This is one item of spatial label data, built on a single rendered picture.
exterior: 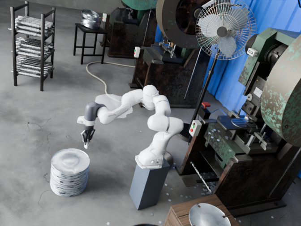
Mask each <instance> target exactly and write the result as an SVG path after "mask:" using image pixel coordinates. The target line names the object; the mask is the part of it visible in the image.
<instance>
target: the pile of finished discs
mask: <svg viewBox="0 0 301 226"><path fill-rule="evenodd" d="M198 205H200V206H201V207H200V208H199V207H198ZM198 205H197V204H196V205H194V206H193V207H192V208H191V210H190V212H189V221H190V224H191V226H193V225H195V226H231V224H230V221H229V219H228V218H227V217H225V218H223V217H222V216H225V214H224V213H223V212H222V211H221V210H220V209H219V208H217V207H215V206H213V205H211V204H206V203H199V204H198Z"/></svg>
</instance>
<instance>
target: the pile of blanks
mask: <svg viewBox="0 0 301 226"><path fill-rule="evenodd" d="M88 172H89V166H88V168H87V169H86V170H85V171H84V172H82V173H80V174H76V175H65V174H61V173H59V172H57V171H56V170H54V168H53V167H52V165H51V180H50V186H51V189H52V191H53V192H54V193H56V194H57V195H59V196H62V197H70V196H71V197H73V196H76V195H79V194H80V193H82V192H83V191H84V190H85V188H86V183H87V178H88Z"/></svg>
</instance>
